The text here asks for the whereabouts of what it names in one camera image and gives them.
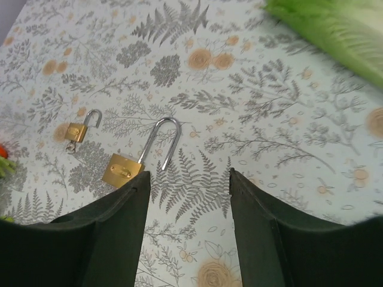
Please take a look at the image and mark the small brass padlock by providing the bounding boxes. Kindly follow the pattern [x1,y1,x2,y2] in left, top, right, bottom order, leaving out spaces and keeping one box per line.
[64,109,102,143]

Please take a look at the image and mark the orange carrot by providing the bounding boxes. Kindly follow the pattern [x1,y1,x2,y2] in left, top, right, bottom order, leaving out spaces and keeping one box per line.
[0,145,8,158]

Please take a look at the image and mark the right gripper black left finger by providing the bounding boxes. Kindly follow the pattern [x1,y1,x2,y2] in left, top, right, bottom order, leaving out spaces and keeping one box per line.
[1,172,151,286]

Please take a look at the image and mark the floral table mat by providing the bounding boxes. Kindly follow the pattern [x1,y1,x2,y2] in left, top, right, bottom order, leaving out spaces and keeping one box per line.
[1,1,382,286]

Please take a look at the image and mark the large brass padlock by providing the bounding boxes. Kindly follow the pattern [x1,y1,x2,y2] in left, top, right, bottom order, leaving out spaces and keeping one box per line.
[102,117,182,188]

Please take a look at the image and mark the green white napa cabbage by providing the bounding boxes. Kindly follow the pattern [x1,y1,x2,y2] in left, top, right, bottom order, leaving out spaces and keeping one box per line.
[263,1,382,87]

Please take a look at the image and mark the green celery stalks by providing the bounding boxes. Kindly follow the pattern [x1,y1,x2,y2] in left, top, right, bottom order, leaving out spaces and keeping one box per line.
[0,157,16,178]

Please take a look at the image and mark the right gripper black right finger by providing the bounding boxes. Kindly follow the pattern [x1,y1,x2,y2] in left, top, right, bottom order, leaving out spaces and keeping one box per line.
[229,170,382,286]

